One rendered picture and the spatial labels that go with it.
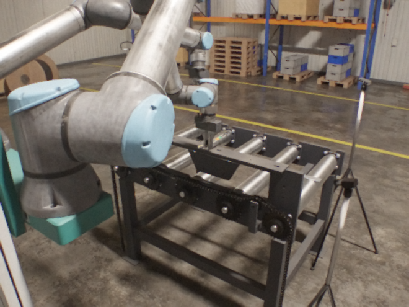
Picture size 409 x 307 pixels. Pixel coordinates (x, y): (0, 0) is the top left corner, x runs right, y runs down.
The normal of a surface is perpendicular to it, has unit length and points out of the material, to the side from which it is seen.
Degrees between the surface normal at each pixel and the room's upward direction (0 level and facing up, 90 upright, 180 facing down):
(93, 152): 105
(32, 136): 90
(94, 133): 75
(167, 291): 0
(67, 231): 90
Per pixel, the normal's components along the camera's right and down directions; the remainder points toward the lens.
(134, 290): 0.00, -0.91
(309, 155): -0.58, 0.33
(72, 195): 0.59, -0.02
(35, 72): -0.11, 0.40
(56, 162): 0.42, 0.37
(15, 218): 0.83, 0.23
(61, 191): 0.39, 0.04
